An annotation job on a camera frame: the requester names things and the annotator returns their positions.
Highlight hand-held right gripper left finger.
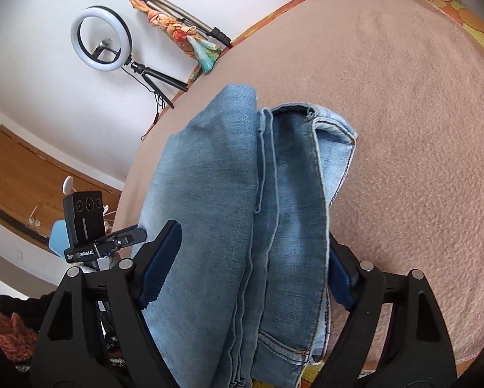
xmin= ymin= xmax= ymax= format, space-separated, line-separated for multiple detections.
xmin=30 ymin=220 xmax=183 ymax=388

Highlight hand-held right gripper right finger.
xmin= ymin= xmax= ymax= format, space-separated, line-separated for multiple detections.
xmin=310 ymin=232 xmax=458 ymax=388

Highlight light blue denim pants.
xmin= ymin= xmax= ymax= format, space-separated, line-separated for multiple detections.
xmin=139 ymin=84 xmax=358 ymax=388

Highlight light blue object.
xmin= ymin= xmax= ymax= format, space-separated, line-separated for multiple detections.
xmin=49 ymin=220 xmax=68 ymax=258

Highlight wooden door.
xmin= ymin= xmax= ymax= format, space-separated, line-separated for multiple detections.
xmin=0 ymin=125 xmax=123 ymax=227

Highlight person's dark clothing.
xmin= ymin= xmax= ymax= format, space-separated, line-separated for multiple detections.
xmin=0 ymin=283 xmax=61 ymax=388

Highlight beige fleece blanket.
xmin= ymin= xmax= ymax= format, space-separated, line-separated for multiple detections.
xmin=113 ymin=0 xmax=484 ymax=368

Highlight colourful scarf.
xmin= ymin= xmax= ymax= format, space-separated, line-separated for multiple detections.
xmin=130 ymin=0 xmax=222 ymax=75

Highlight silver tripod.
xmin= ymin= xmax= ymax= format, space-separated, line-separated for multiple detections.
xmin=131 ymin=0 xmax=233 ymax=49

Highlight orange floral bedsheet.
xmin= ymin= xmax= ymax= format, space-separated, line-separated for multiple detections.
xmin=185 ymin=0 xmax=484 ymax=388

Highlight black cable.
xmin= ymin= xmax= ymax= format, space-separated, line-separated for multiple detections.
xmin=141 ymin=89 xmax=164 ymax=141

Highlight ring light with black tripod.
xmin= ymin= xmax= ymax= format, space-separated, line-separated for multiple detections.
xmin=70 ymin=5 xmax=190 ymax=110

